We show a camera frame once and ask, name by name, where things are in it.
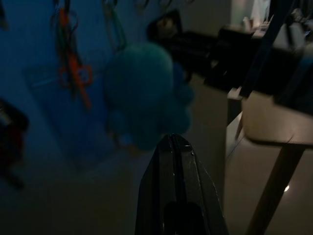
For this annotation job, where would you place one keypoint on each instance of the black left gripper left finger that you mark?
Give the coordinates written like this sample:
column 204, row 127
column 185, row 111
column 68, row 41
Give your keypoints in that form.
column 156, row 186

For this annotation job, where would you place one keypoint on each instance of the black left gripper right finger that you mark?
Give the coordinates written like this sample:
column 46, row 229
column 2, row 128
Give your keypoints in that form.
column 195, row 181

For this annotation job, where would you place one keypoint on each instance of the beige wooden table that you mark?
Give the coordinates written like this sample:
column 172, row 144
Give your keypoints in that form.
column 276, row 117

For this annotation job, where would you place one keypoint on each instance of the dark red bag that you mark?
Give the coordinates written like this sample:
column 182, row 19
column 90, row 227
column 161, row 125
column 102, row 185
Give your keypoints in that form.
column 11, row 142

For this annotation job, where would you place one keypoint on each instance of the dark chair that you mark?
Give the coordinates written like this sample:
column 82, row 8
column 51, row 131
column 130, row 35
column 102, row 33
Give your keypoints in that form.
column 274, row 49

